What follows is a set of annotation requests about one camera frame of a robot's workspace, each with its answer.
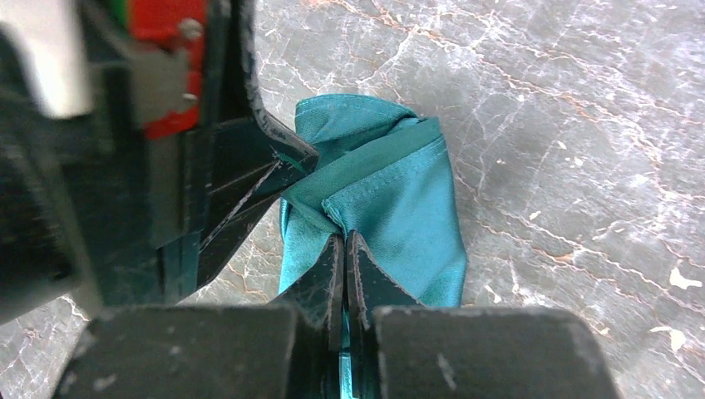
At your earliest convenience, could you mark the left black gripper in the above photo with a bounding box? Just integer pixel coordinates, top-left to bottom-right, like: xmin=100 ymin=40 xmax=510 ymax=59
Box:
xmin=1 ymin=1 xmax=318 ymax=323

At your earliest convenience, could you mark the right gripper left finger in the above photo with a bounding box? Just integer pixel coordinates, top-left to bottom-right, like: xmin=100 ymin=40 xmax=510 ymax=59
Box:
xmin=274 ymin=234 xmax=345 ymax=398

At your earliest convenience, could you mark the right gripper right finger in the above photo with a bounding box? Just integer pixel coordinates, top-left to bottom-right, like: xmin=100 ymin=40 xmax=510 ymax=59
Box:
xmin=345 ymin=230 xmax=423 ymax=398

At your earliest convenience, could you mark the teal cloth napkin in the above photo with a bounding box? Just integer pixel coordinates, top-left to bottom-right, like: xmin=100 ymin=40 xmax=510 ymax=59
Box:
xmin=279 ymin=94 xmax=467 ymax=307

